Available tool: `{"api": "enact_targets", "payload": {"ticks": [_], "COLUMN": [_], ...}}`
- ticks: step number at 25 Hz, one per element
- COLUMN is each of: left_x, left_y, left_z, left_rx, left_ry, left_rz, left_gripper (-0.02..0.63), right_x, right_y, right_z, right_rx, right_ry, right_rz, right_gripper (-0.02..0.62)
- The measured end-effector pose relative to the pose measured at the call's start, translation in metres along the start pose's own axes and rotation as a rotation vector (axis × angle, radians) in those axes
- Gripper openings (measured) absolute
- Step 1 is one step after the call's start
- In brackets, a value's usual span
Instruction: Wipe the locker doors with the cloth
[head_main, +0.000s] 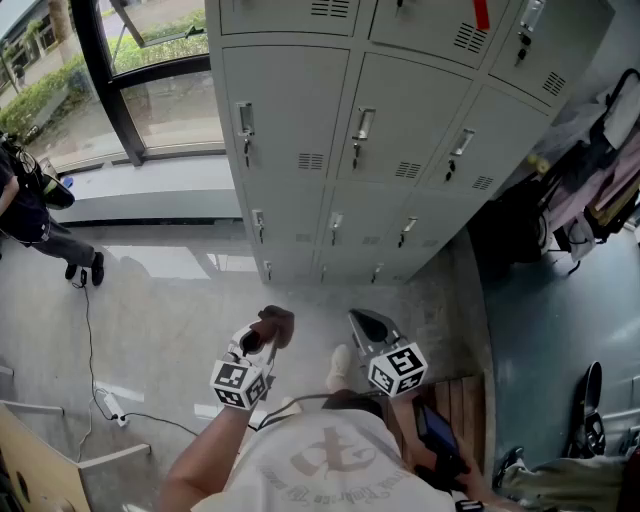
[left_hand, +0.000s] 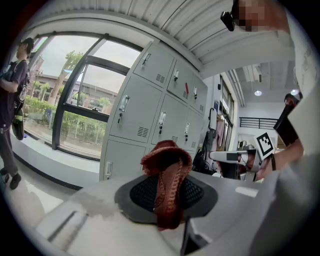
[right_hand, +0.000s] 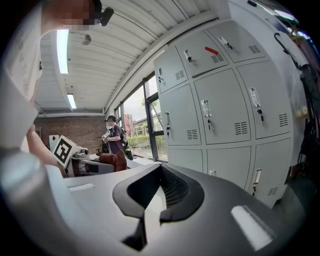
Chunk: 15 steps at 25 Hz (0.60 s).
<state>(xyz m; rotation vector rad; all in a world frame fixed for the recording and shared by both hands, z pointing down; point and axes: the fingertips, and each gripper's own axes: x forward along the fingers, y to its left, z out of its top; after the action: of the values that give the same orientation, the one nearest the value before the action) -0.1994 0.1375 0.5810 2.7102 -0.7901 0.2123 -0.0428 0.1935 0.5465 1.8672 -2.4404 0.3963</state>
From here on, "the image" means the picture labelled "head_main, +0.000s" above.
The yellow round object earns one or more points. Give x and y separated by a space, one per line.
539 162

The blue cloth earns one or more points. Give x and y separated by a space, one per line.
67 181

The white power strip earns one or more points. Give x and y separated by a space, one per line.
114 407

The grey metal locker cabinet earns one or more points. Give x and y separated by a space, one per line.
385 210

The person's right forearm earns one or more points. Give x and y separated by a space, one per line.
400 425

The black skateboard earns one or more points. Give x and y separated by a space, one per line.
592 400

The beige fabric bag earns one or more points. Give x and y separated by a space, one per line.
570 485

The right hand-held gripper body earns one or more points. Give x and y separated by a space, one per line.
397 370

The black backpack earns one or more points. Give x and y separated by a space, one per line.
510 235

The black waist-mounted device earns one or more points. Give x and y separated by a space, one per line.
437 430

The red tape strip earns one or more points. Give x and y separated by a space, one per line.
481 14

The brown wooden slat platform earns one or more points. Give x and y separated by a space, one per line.
465 415

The green hedge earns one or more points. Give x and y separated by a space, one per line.
35 102

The person's white shoe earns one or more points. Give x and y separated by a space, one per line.
340 365

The grey metal locker door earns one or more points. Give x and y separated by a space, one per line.
295 110

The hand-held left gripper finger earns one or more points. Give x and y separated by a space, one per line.
270 355
236 342

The person's white printed t-shirt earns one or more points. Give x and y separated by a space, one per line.
325 480

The pink clothes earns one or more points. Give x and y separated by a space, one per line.
600 190

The grey window sill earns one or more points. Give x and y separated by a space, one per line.
150 185

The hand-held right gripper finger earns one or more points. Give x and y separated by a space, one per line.
387 327
356 335

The person's left forearm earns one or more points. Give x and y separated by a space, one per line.
210 445

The light wooden table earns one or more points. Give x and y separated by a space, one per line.
35 465

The grey metal frame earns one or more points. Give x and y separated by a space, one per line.
622 425

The brown knitted cloth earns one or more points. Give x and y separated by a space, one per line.
277 322

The black window frame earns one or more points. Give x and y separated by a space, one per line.
107 90

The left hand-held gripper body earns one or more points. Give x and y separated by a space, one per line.
237 385

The black and white bag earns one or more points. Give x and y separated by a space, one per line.
625 110

